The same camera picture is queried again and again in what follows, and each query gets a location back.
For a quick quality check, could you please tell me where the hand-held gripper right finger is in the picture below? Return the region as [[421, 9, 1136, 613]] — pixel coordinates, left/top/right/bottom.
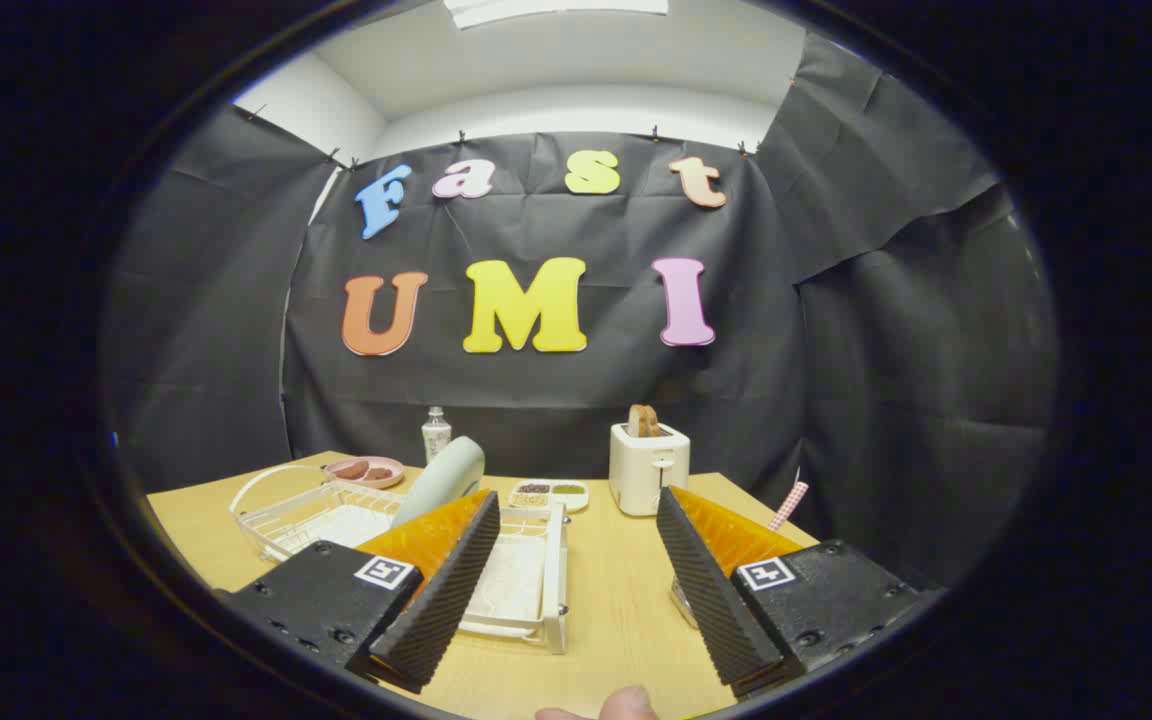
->
[[656, 486, 947, 701]]

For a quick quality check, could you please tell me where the white toaster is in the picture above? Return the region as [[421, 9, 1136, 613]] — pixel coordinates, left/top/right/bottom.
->
[[608, 422, 692, 517]]

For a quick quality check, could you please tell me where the metal wire basket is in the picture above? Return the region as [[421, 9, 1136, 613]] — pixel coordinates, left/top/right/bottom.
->
[[669, 575, 703, 629]]

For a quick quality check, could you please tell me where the white divided dish with beans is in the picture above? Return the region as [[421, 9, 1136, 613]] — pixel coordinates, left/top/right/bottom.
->
[[508, 480, 590, 513]]

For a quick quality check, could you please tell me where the pink plate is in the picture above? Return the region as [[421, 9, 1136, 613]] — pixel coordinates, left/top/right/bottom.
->
[[324, 456, 406, 490]]

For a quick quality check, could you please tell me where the spoon with red checked handle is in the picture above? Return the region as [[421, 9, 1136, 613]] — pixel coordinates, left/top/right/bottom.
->
[[768, 480, 810, 533]]

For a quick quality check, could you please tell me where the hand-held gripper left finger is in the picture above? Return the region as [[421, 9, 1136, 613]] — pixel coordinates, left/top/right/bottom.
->
[[216, 488, 502, 696]]

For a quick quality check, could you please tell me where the pale green plate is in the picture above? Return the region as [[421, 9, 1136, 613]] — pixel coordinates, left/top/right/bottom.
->
[[391, 436, 487, 529]]

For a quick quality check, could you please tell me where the clear bottle with green label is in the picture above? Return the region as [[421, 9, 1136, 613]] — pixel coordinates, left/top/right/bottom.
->
[[422, 406, 453, 465]]

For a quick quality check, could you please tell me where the white wire dish rack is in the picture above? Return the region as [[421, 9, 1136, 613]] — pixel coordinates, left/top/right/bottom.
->
[[229, 462, 570, 656]]

